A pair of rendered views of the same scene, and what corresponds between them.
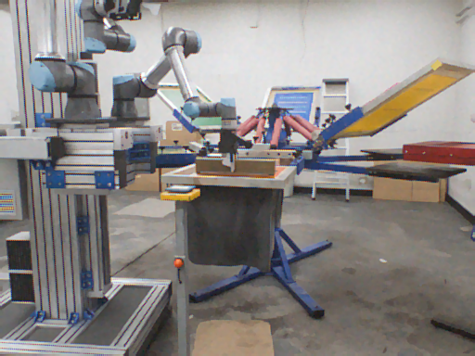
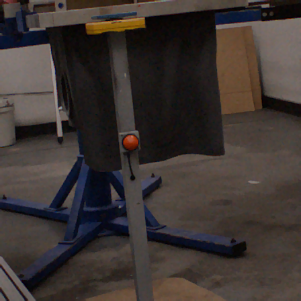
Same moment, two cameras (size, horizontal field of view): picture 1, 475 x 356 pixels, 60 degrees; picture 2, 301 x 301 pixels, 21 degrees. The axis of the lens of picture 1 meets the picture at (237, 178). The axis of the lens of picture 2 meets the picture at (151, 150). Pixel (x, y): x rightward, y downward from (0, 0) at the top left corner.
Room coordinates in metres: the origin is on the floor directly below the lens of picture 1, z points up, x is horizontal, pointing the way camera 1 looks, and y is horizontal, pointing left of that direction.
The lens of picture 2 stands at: (-0.16, 1.10, 0.98)
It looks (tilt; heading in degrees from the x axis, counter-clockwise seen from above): 10 degrees down; 334
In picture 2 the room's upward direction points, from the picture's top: 6 degrees counter-clockwise
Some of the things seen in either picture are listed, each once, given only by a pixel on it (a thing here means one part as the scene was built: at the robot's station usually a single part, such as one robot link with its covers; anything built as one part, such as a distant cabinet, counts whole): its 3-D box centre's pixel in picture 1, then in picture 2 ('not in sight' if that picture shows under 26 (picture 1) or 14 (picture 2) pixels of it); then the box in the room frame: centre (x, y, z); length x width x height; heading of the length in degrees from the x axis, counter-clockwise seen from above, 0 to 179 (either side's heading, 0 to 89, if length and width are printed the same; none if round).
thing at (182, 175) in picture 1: (240, 170); (119, 12); (2.23, -0.02, 0.97); 0.79 x 0.58 x 0.04; 165
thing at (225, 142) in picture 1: (227, 141); not in sight; (2.05, 0.05, 1.14); 0.09 x 0.08 x 0.12; 76
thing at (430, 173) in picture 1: (350, 168); (226, 15); (2.78, -0.76, 0.91); 1.34 x 0.40 x 0.08; 45
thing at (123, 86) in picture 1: (124, 85); not in sight; (2.33, 0.63, 1.42); 0.13 x 0.12 x 0.14; 143
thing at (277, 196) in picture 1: (276, 216); not in sight; (2.12, -0.20, 0.74); 0.46 x 0.04 x 0.42; 165
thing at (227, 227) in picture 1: (225, 225); (147, 93); (1.95, 0.06, 0.74); 0.45 x 0.03 x 0.43; 75
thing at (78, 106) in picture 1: (82, 106); not in sight; (1.84, 0.68, 1.31); 0.15 x 0.15 x 0.10
